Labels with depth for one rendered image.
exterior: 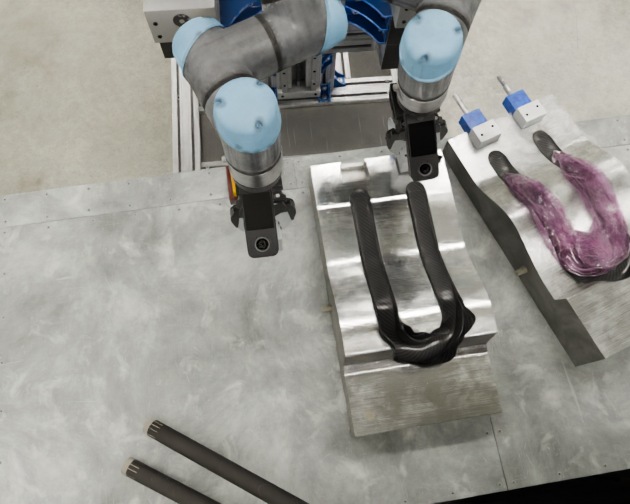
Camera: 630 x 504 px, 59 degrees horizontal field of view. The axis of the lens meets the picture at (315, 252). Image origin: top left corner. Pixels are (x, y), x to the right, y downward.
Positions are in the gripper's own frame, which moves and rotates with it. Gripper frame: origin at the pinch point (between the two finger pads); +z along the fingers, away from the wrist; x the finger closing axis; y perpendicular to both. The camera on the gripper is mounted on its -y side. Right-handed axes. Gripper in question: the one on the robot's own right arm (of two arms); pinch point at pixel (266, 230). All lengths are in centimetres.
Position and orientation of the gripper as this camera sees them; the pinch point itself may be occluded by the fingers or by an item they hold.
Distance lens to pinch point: 95.8
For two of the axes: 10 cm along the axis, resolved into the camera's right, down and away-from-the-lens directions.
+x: -9.9, 1.4, -0.7
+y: -1.6, -9.4, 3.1
